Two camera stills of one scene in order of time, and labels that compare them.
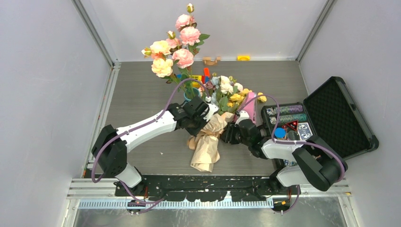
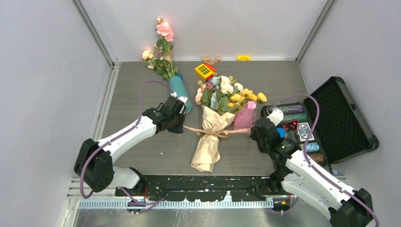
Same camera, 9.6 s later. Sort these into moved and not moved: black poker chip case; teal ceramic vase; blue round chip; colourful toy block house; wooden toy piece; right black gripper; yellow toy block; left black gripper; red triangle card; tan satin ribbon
Moved: left black gripper; teal ceramic vase; tan satin ribbon; colourful toy block house; right black gripper
Not moved: red triangle card; black poker chip case; blue round chip; yellow toy block; wooden toy piece
